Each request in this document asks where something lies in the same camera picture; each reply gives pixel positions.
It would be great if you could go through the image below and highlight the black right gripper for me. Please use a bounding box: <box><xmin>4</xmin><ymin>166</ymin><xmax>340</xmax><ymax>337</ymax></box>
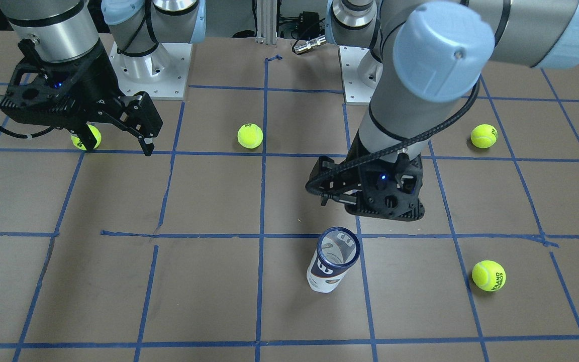
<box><xmin>0</xmin><ymin>39</ymin><xmax>163</xmax><ymax>156</ymax></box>

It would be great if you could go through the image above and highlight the tennis ball can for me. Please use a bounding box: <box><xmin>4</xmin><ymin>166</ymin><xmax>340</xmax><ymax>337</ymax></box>
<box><xmin>306</xmin><ymin>227</ymin><xmax>360</xmax><ymax>293</ymax></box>

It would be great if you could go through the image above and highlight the tennis ball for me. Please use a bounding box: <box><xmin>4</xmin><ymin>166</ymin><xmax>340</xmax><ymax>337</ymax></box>
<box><xmin>469</xmin><ymin>124</ymin><xmax>499</xmax><ymax>149</ymax></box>
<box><xmin>471</xmin><ymin>260</ymin><xmax>506</xmax><ymax>293</ymax></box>
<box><xmin>71</xmin><ymin>125</ymin><xmax>102</xmax><ymax>150</ymax></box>
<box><xmin>237</xmin><ymin>123</ymin><xmax>264</xmax><ymax>149</ymax></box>

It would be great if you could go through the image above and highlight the brown paper table mat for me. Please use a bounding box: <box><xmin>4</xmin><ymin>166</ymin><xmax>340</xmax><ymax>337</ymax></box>
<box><xmin>0</xmin><ymin>38</ymin><xmax>579</xmax><ymax>361</ymax></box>

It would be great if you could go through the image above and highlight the tennis ball front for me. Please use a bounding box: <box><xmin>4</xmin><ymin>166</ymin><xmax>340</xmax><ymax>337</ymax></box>
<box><xmin>471</xmin><ymin>260</ymin><xmax>506</xmax><ymax>293</ymax></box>
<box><xmin>469</xmin><ymin>124</ymin><xmax>499</xmax><ymax>149</ymax></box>

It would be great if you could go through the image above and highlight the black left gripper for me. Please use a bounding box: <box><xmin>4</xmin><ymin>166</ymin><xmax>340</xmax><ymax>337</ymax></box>
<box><xmin>306</xmin><ymin>151</ymin><xmax>425</xmax><ymax>222</ymax></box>

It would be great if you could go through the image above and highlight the tennis ball far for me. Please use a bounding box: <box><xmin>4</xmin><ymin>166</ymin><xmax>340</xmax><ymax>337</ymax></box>
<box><xmin>71</xmin><ymin>125</ymin><xmax>102</xmax><ymax>150</ymax></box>

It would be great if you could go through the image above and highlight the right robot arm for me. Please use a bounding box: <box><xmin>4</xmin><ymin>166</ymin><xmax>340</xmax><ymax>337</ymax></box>
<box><xmin>0</xmin><ymin>1</ymin><xmax>206</xmax><ymax>156</ymax></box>

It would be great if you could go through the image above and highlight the tennis ball middle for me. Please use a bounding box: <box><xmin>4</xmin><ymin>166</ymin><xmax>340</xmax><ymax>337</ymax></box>
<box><xmin>237</xmin><ymin>123</ymin><xmax>264</xmax><ymax>149</ymax></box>

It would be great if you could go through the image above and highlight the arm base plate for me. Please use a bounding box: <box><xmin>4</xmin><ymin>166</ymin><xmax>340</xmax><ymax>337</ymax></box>
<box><xmin>110</xmin><ymin>43</ymin><xmax>193</xmax><ymax>101</ymax></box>
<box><xmin>339</xmin><ymin>46</ymin><xmax>383</xmax><ymax>106</ymax></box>

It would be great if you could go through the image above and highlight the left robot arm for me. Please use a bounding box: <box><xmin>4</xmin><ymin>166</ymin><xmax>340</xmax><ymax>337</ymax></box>
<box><xmin>305</xmin><ymin>1</ymin><xmax>579</xmax><ymax>222</ymax></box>

